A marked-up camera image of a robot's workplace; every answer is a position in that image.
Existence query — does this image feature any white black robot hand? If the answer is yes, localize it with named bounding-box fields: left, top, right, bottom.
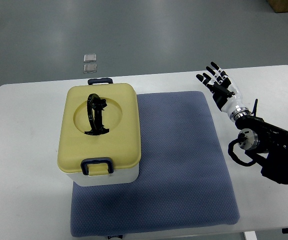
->
left=196, top=62, right=250, bottom=122

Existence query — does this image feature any yellow box lid with handle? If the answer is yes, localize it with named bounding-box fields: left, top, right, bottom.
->
left=57, top=83, right=141, bottom=176

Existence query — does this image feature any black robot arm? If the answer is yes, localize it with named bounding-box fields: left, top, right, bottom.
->
left=228, top=99, right=288, bottom=185

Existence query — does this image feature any brown cardboard box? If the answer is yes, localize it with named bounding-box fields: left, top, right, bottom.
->
left=267, top=0, right=288, bottom=13

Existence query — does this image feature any white storage box base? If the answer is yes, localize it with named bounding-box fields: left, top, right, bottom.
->
left=66, top=163, right=140, bottom=187

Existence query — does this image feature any blue textured mat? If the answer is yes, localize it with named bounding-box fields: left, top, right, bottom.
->
left=71, top=91, right=239, bottom=237

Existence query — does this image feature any lower silver floor plate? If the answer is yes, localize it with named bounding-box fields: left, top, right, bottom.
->
left=83, top=63, right=97, bottom=74

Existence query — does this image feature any silver floor plate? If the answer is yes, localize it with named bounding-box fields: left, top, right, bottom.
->
left=83, top=63, right=97, bottom=74
left=84, top=53, right=97, bottom=63

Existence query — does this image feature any upper silver floor plate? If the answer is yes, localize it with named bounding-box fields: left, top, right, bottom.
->
left=84, top=53, right=97, bottom=63

